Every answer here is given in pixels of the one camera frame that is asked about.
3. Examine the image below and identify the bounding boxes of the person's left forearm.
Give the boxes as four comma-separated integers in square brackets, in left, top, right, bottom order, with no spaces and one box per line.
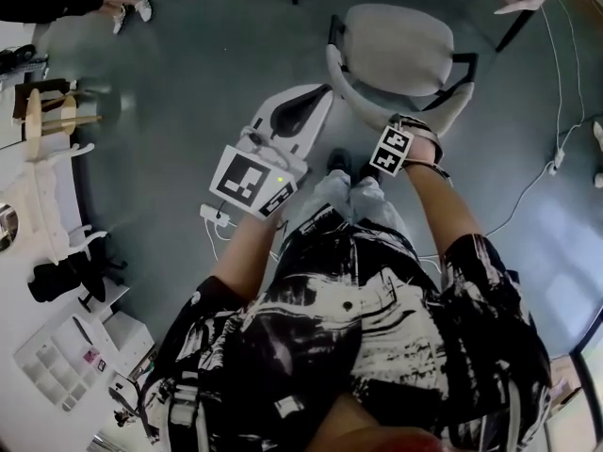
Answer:
[209,214,284,296]

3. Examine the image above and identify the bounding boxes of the grey harness strap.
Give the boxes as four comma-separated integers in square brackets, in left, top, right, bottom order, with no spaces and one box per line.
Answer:
[159,383,211,452]
[508,379,527,452]

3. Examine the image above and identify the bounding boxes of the round mirror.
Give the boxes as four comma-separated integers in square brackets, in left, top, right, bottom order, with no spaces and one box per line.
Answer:
[0,203,20,253]

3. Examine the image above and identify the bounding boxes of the grey chair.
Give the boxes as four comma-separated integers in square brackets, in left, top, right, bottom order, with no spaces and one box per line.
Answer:
[325,3,480,138]

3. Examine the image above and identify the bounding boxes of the light grey trousers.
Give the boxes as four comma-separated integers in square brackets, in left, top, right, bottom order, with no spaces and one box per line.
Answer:
[301,169,411,239]

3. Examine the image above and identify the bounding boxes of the cardboard box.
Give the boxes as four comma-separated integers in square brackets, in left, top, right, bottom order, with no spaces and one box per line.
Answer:
[548,355,585,413]

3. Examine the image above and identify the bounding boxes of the white ornate vanity table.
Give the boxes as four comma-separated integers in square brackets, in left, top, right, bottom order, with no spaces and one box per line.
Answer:
[0,142,109,266]

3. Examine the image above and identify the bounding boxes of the black and white patterned shirt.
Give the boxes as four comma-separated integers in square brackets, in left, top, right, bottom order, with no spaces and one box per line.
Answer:
[140,204,552,452]

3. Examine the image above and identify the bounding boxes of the person's face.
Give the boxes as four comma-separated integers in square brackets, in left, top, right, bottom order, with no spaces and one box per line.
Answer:
[319,391,447,452]

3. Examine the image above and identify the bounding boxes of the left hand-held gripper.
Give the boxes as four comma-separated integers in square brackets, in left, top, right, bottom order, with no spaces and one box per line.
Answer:
[208,83,334,219]

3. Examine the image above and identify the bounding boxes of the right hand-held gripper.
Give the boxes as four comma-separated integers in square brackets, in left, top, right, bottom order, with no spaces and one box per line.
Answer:
[368,113,447,178]

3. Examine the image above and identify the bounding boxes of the person's black shoe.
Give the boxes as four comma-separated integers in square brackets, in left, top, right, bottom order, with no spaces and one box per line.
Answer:
[360,157,383,183]
[327,148,352,176]

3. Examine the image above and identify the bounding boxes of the black office chair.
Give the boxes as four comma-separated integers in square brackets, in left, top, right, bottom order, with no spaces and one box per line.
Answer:
[27,235,128,314]

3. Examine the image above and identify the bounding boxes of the person's right forearm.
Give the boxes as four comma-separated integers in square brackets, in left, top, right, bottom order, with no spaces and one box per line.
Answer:
[404,162,486,258]

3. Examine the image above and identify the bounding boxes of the white power strip cable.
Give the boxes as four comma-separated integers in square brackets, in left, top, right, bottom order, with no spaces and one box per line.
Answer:
[204,217,236,263]

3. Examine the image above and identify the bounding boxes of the white compartment organizer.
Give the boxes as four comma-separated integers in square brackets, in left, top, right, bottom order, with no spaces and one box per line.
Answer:
[12,341,103,412]

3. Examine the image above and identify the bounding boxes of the white floor cable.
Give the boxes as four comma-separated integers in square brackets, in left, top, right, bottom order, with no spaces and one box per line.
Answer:
[484,0,588,239]

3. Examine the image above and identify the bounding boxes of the person's right hand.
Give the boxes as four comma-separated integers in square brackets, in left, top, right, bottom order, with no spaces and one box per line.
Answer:
[405,137,444,167]

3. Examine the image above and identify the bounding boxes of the round wooden stool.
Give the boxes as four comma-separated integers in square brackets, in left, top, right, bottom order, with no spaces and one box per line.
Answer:
[23,87,103,162]

